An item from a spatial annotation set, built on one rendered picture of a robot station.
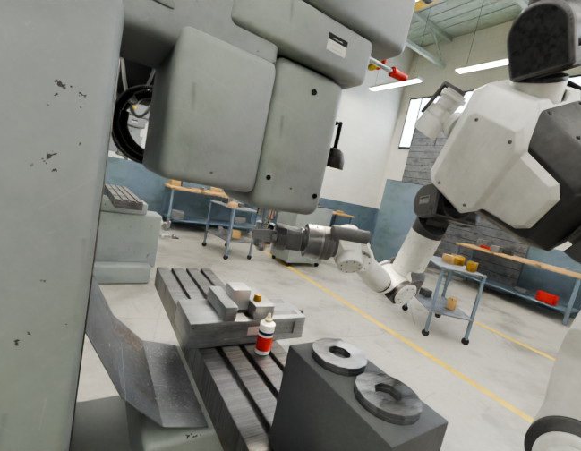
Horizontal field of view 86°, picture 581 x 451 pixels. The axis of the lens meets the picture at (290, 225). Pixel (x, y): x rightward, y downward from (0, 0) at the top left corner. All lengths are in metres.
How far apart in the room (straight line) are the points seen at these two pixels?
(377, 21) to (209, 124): 0.45
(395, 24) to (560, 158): 0.45
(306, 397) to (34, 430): 0.38
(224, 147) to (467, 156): 0.49
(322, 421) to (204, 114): 0.53
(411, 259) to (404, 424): 0.59
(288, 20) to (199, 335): 0.73
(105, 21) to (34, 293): 0.34
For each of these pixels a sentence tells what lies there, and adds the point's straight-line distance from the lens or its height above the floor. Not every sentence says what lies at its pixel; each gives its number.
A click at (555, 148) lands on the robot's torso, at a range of 0.71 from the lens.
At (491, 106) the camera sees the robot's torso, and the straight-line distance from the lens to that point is 0.73.
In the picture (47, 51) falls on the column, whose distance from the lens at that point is 0.48.
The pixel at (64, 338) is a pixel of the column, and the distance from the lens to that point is 0.54.
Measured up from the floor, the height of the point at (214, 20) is 1.62.
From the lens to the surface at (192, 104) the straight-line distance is 0.60.
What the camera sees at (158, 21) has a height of 1.58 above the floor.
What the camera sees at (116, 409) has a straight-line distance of 1.03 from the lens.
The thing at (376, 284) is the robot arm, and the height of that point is 1.14.
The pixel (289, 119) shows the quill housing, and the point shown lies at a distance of 0.70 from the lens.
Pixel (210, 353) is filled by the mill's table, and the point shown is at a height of 0.92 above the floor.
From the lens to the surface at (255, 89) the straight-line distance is 0.65.
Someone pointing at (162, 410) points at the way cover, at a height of 0.87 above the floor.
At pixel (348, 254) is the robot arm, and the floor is 1.23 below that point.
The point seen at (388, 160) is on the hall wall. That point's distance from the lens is 10.75.
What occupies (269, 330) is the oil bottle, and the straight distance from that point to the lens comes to 0.86.
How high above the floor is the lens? 1.37
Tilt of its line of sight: 7 degrees down
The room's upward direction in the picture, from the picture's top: 12 degrees clockwise
